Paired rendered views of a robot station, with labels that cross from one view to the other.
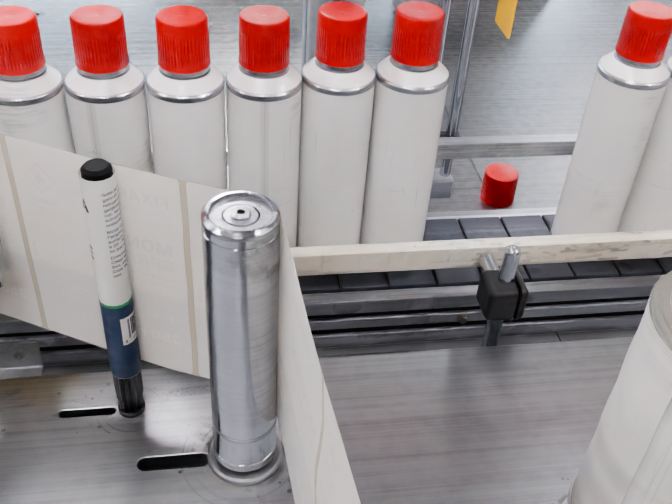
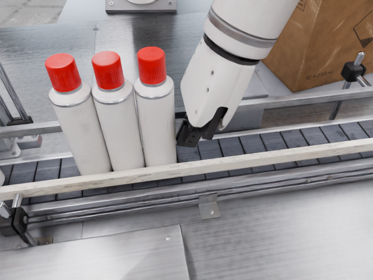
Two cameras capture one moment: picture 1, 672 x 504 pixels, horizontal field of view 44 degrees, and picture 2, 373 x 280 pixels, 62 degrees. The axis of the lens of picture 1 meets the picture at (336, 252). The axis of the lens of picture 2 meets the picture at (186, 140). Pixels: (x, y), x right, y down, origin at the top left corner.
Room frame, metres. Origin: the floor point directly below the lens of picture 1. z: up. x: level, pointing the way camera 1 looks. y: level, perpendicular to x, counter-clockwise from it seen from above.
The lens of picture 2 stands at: (0.26, -0.36, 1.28)
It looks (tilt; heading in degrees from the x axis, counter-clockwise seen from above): 47 degrees down; 2
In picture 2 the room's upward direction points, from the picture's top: straight up
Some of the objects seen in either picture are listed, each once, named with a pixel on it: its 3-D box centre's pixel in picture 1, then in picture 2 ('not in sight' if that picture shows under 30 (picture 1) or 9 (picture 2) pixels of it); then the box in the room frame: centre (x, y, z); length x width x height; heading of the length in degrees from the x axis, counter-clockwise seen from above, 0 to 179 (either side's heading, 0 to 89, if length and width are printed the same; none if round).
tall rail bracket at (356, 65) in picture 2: not in sight; (351, 97); (0.72, -0.65, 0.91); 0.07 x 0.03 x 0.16; 11
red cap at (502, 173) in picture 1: (499, 184); not in sight; (0.69, -0.16, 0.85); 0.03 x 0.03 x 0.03
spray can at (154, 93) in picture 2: not in sight; (156, 118); (0.58, -0.31, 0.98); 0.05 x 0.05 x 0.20
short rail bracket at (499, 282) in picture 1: (499, 309); (18, 226); (0.45, -0.12, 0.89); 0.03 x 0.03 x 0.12; 11
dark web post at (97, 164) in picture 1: (116, 302); not in sight; (0.34, 0.12, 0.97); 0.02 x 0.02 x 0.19
